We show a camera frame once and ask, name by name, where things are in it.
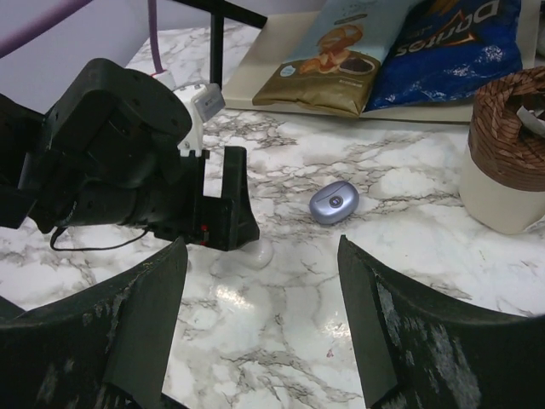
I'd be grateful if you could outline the blue Doritos bag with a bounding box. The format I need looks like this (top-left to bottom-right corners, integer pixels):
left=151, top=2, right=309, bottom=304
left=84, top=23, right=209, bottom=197
left=366, top=0, right=522, bottom=111

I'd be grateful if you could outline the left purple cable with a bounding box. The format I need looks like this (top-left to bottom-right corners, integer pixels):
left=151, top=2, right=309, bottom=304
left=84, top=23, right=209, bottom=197
left=0, top=0, right=175, bottom=86

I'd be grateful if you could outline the brown cookie bag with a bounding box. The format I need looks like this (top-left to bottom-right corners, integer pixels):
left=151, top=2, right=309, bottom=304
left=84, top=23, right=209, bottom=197
left=252, top=0, right=419, bottom=118

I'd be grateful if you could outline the purple earbud charging case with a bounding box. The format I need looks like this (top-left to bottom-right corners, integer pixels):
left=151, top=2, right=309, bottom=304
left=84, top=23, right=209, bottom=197
left=309, top=181, right=359, bottom=225

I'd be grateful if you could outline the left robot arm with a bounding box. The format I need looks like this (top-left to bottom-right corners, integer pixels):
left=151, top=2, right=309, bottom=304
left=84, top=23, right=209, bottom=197
left=1, top=58, right=260, bottom=251

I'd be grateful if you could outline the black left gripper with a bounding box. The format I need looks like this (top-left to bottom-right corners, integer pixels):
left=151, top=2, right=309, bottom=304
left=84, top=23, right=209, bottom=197
left=148, top=147, right=260, bottom=251

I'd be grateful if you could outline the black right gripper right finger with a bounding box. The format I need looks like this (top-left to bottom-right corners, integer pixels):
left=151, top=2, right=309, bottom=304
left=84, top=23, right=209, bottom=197
left=337, top=238, right=544, bottom=408

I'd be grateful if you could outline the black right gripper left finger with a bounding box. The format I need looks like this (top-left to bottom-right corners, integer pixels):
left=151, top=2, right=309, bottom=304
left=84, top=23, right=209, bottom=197
left=1, top=239, right=188, bottom=408

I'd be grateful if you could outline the white earbud charging case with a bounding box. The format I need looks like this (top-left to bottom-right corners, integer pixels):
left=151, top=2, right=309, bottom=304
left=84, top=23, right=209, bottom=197
left=245, top=239, right=274, bottom=270

